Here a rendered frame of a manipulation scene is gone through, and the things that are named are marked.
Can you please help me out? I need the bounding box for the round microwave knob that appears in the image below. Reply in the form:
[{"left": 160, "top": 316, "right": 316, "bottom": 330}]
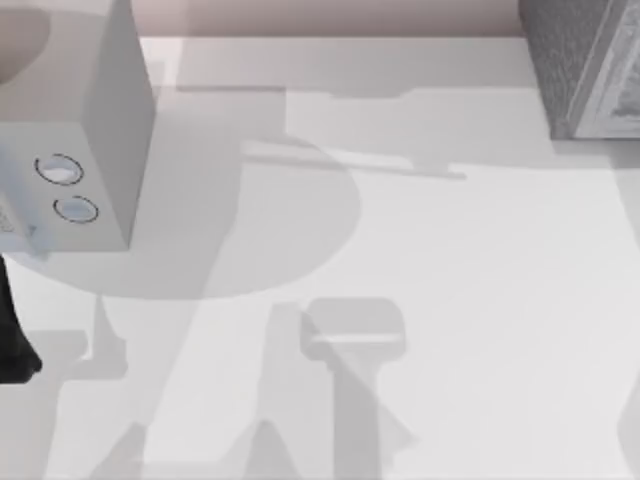
[
  {"left": 34, "top": 153, "right": 85, "bottom": 187},
  {"left": 52, "top": 194, "right": 100, "bottom": 225}
]

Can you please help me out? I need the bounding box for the grey cabinet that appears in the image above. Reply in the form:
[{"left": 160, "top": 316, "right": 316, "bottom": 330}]
[{"left": 517, "top": 0, "right": 640, "bottom": 142}]

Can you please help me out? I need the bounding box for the pale microwave oven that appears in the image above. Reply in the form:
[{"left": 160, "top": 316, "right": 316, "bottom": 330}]
[{"left": 0, "top": 0, "right": 157, "bottom": 261}]

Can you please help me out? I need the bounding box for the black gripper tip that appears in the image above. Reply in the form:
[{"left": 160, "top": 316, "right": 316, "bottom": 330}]
[{"left": 0, "top": 253, "right": 44, "bottom": 386}]

